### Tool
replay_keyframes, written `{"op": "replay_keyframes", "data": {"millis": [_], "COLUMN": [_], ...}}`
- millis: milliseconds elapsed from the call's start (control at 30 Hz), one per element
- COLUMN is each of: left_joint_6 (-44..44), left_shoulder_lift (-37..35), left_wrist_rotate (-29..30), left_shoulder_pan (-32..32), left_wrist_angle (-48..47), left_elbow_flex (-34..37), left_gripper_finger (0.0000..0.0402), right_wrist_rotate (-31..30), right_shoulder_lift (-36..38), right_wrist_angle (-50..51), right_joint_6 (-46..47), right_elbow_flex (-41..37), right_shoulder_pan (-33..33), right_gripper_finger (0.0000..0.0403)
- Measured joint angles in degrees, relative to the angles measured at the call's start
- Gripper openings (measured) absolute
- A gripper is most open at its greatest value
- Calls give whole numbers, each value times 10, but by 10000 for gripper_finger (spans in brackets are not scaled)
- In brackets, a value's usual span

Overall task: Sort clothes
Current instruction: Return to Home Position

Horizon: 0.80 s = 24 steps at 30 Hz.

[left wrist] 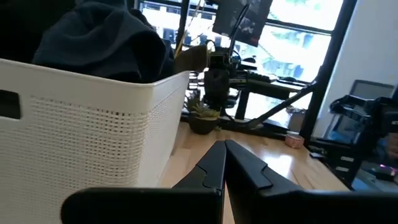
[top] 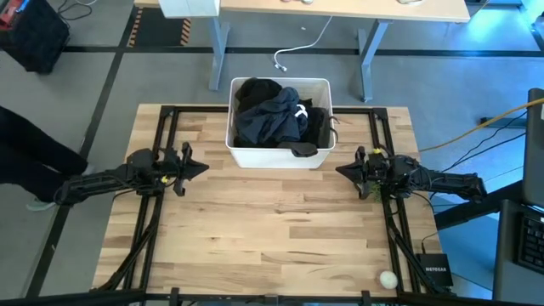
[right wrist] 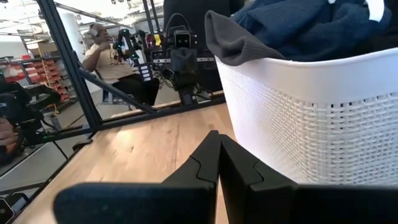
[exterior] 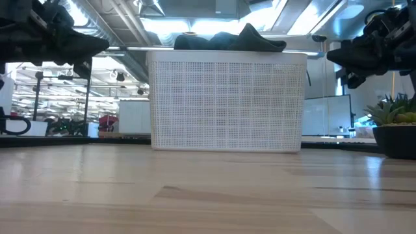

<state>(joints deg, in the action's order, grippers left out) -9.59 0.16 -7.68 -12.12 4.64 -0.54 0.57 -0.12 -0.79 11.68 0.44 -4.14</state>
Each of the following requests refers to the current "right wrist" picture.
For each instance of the black metal table frame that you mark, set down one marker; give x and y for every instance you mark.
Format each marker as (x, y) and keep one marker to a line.
(74, 71)

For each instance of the black office chair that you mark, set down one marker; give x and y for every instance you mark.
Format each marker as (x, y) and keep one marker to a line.
(25, 105)

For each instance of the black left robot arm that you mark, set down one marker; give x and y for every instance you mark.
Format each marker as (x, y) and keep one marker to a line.
(186, 85)

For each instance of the white woven plastic laundry basket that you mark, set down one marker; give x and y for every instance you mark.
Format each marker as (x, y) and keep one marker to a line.
(311, 118)

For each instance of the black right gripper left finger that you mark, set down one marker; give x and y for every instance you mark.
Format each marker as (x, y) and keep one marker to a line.
(186, 193)

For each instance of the brown cardboard box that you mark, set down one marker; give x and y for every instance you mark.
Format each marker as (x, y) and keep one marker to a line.
(46, 48)

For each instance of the person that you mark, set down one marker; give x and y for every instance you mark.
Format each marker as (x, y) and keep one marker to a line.
(109, 65)

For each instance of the person's hand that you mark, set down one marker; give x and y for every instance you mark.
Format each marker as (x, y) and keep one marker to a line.
(7, 137)

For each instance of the shelf with red bins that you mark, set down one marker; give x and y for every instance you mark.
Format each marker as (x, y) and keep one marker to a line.
(46, 74)

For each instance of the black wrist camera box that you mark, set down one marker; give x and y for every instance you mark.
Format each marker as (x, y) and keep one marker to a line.
(182, 39)

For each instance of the large black panel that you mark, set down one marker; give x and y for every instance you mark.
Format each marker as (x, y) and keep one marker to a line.
(199, 12)

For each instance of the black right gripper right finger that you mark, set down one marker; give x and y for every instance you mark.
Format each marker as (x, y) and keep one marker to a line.
(267, 199)

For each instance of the grey ribbed knit garment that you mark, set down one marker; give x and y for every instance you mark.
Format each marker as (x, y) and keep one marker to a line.
(230, 40)

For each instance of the white cloth piece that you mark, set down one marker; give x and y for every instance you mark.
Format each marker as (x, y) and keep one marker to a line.
(375, 9)

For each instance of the navy blue fleece garment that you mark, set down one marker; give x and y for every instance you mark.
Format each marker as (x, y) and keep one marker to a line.
(311, 28)

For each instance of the white round pillar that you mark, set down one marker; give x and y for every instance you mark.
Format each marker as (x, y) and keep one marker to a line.
(73, 34)

